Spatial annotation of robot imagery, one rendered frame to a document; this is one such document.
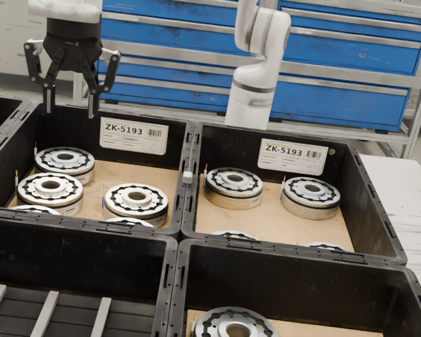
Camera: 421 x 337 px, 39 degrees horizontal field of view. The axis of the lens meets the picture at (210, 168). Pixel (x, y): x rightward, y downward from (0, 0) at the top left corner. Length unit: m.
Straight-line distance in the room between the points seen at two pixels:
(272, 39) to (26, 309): 0.70
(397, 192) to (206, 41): 1.51
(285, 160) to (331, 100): 1.86
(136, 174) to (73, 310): 0.39
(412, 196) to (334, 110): 1.50
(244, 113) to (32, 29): 2.66
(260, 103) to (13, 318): 0.69
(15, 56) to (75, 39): 3.01
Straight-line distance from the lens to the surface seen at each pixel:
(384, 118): 3.09
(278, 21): 1.21
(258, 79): 1.22
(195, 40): 2.81
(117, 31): 2.82
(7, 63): 3.89
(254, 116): 1.25
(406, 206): 1.50
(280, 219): 1.04
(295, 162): 1.14
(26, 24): 3.79
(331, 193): 1.09
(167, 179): 1.11
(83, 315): 0.79
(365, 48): 2.95
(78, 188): 1.00
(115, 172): 1.12
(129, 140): 1.13
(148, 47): 2.79
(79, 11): 0.81
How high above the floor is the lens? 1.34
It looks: 26 degrees down
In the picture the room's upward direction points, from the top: 8 degrees clockwise
